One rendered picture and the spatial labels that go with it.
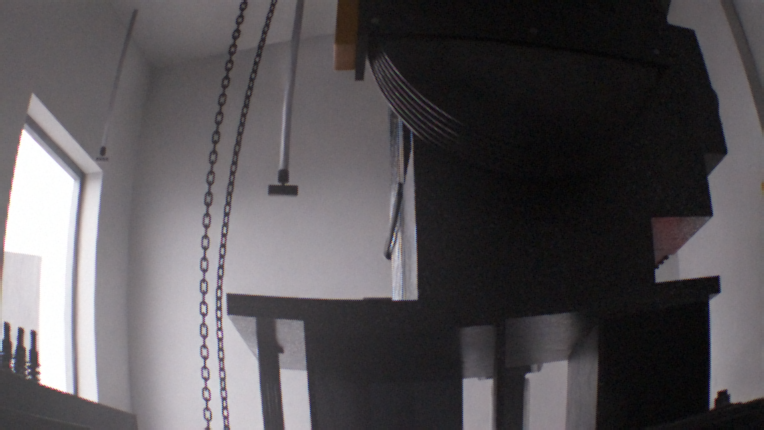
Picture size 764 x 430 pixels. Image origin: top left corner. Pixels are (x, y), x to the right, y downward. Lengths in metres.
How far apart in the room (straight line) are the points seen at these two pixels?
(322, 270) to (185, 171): 0.92
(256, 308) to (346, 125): 2.83
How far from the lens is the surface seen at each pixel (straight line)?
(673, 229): 1.19
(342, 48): 1.00
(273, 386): 1.16
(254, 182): 3.77
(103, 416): 1.47
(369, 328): 0.96
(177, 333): 3.70
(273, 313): 0.99
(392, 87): 1.01
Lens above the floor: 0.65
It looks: 21 degrees up
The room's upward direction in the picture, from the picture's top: 2 degrees counter-clockwise
